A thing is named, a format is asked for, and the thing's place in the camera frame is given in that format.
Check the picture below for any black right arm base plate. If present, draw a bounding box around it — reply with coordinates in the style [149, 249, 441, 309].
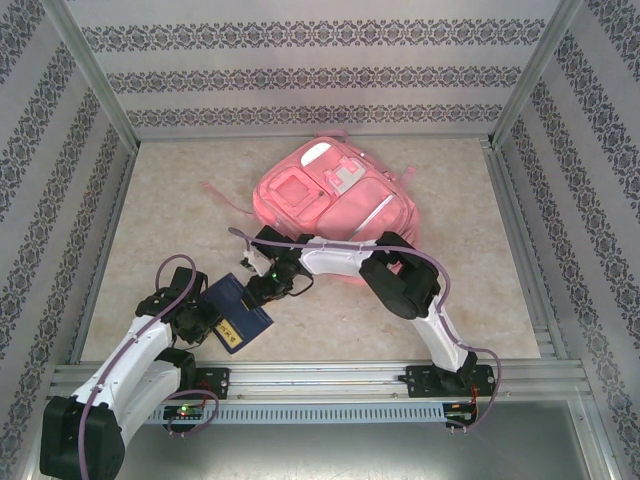
[405, 364, 494, 400]

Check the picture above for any aluminium right frame post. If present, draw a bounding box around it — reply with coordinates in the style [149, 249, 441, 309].
[489, 0, 585, 149]

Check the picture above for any aluminium back floor rail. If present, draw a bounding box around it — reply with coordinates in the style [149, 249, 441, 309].
[135, 130, 496, 144]

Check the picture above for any controller board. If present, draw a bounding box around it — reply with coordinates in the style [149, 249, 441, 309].
[443, 399, 480, 427]
[163, 403, 205, 422]

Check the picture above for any aluminium right floor rail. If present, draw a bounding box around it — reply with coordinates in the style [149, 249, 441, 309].
[480, 139, 570, 361]

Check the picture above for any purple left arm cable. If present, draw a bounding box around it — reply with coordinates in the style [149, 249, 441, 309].
[77, 253, 221, 476]

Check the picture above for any thin black right gripper cable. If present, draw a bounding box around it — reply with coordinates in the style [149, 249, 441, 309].
[287, 274, 315, 297]

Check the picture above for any aluminium frame post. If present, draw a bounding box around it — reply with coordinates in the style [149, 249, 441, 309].
[39, 0, 140, 151]
[489, 0, 585, 149]

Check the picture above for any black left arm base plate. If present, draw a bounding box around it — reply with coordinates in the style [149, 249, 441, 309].
[192, 367, 231, 401]

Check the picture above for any aluminium left floor rail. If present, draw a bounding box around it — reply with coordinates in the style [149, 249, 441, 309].
[68, 144, 140, 365]

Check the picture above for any grey slotted cable duct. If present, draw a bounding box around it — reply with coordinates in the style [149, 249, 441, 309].
[119, 402, 446, 426]

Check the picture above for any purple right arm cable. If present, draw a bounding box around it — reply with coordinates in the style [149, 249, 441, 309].
[227, 226, 502, 436]

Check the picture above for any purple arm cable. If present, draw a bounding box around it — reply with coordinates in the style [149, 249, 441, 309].
[77, 253, 221, 476]
[227, 226, 502, 436]

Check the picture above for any left controller board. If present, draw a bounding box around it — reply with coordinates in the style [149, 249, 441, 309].
[163, 403, 205, 422]

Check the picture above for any right controller board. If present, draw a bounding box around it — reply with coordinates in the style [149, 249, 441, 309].
[443, 399, 480, 427]

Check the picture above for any pink backpack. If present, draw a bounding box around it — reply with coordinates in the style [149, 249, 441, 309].
[201, 129, 419, 286]

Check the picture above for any blue book narrow yellow label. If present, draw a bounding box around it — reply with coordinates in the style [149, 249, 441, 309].
[201, 272, 276, 357]

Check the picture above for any aluminium left frame post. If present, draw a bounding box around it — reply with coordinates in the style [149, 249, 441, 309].
[39, 0, 140, 151]

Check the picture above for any aluminium floor rail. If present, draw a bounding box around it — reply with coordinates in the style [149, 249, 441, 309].
[480, 139, 570, 361]
[68, 144, 140, 365]
[135, 130, 496, 144]

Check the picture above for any aluminium mounting rail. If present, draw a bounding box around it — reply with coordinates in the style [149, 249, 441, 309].
[49, 360, 586, 402]

